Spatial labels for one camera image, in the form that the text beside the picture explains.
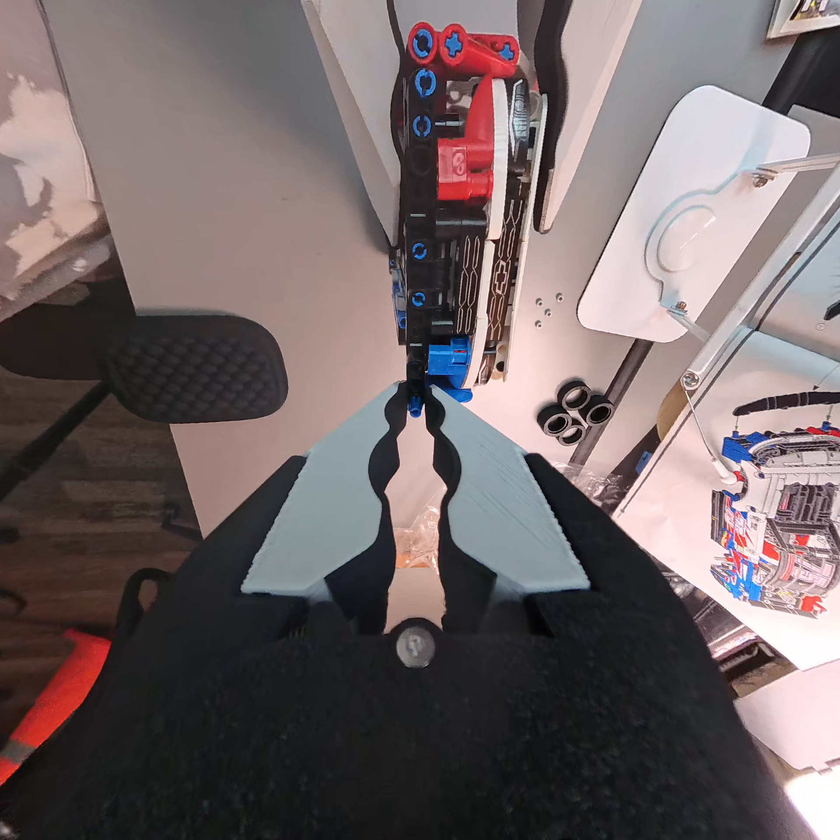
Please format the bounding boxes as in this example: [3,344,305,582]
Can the toy brick race car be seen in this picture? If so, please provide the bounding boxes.
[387,23,549,404]

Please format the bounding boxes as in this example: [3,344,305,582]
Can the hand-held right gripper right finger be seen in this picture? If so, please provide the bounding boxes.
[423,384,590,601]

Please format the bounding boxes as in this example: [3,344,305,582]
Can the white instruction booklet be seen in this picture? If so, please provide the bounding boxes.
[617,217,840,670]

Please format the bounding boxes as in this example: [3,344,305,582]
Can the crumpled clear plastic bag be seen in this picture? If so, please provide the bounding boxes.
[394,459,631,572]

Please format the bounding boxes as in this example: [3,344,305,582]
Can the black toy car box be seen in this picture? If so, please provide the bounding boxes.
[630,449,775,677]

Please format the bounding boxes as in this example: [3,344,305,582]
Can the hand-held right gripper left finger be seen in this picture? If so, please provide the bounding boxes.
[241,381,411,601]

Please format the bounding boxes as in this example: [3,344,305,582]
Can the person's torso in bleached hoodie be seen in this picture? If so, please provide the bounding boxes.
[0,0,116,322]

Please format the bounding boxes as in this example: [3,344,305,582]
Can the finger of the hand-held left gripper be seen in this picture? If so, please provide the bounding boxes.
[301,0,411,253]
[532,0,644,234]

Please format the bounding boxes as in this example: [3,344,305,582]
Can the black and blue brick piece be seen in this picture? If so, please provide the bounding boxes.
[406,344,427,419]

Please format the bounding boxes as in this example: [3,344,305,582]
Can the black mesh office chair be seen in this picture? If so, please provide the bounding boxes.
[0,305,290,500]

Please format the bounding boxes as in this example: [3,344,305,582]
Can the light grey desk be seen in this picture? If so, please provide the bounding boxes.
[39,0,840,539]

